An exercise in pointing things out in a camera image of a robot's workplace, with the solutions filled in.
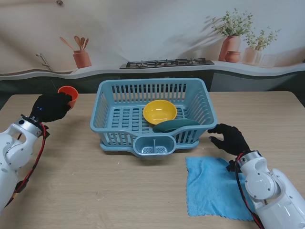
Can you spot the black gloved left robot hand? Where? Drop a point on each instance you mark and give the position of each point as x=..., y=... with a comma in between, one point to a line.
x=51, y=108

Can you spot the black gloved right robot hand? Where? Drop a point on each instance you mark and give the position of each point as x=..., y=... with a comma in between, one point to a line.
x=232, y=140

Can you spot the orange plastic cup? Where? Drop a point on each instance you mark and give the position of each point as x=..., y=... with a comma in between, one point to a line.
x=71, y=94

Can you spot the blue cleaning cloth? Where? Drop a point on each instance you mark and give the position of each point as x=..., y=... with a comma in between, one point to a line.
x=209, y=190

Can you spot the teal plastic plate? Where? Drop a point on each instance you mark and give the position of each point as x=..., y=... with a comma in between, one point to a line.
x=171, y=126

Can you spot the yellow plastic plate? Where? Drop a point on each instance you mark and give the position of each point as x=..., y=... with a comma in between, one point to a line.
x=159, y=112

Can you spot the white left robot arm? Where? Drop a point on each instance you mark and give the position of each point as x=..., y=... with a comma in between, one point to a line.
x=14, y=152

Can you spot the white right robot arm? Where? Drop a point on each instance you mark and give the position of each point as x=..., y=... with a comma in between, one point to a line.
x=274, y=190

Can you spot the light blue plastic dish basket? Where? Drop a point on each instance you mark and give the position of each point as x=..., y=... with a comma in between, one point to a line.
x=202, y=105

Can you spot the printed kitchen backdrop banner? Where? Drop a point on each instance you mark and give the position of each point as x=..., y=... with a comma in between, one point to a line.
x=152, y=28

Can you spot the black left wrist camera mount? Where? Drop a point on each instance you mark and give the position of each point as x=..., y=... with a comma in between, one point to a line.
x=46, y=131

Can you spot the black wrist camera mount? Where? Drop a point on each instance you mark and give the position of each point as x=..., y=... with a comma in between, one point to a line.
x=232, y=165
x=46, y=131

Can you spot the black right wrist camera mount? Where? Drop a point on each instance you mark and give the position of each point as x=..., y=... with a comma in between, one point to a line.
x=232, y=165

